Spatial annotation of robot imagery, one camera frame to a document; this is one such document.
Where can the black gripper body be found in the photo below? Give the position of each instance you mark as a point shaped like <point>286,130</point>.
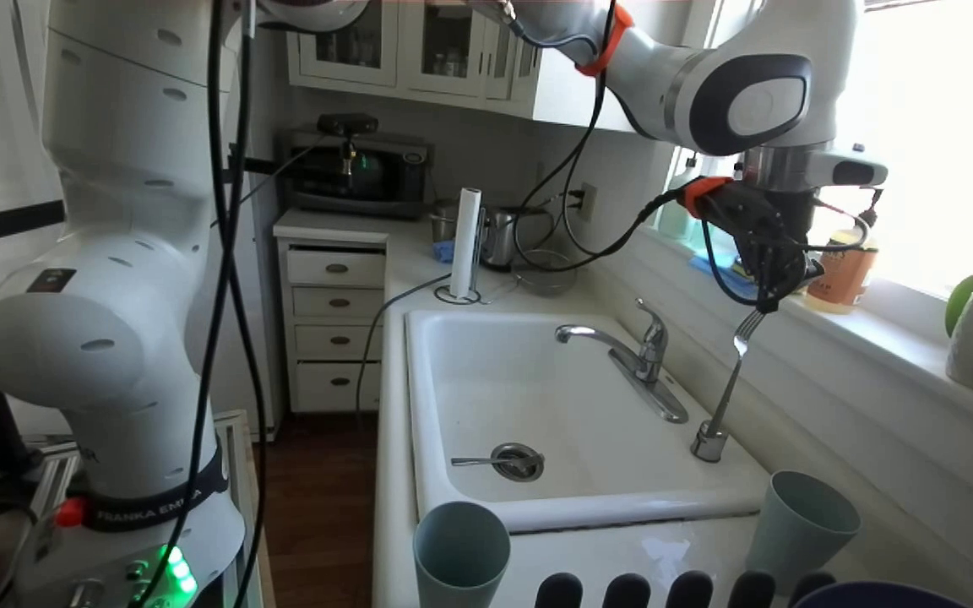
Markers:
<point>774,223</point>

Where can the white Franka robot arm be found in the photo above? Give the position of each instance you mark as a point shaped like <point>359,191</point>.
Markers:
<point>91,338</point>

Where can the chrome sink faucet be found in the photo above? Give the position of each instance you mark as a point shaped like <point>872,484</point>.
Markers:
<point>650,355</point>

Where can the chrome sink hole cap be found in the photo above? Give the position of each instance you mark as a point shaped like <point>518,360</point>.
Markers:
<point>712,443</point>

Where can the grey plastic cup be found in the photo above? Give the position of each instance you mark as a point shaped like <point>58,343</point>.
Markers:
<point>795,543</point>

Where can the white farmhouse sink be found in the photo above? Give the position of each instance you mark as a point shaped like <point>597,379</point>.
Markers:
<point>590,474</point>

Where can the metal sink drain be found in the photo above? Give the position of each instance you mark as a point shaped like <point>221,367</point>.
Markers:
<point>518,462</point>

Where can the pale blue plastic cup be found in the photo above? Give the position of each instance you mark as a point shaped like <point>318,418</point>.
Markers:
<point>453,579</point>

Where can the blue sponge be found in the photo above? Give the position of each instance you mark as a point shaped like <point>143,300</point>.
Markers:
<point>723,275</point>

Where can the amber soap pump bottle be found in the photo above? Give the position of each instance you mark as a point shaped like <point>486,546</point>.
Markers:
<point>841,275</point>

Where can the metal jar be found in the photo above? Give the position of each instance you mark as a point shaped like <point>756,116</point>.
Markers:
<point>497,239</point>

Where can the blue bowl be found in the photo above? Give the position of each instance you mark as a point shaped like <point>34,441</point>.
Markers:
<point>879,595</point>

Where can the small dark jar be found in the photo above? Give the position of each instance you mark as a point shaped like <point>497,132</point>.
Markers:
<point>445,234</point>

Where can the black dish rack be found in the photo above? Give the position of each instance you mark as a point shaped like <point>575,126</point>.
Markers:
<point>626,591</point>

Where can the white upper cabinet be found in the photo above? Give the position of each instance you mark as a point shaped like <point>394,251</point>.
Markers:
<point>439,56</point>

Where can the black toaster oven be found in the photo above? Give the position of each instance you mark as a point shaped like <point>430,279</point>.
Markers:
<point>397,172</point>

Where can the white drawer cabinet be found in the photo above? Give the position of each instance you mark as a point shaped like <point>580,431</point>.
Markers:
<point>334,338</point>

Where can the metal robot cart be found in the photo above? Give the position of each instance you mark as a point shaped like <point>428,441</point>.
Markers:
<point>241,551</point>

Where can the white wall outlet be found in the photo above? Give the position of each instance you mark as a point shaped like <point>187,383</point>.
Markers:
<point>587,200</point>

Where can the white window frame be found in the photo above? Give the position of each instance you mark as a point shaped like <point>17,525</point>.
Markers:
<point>912,68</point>

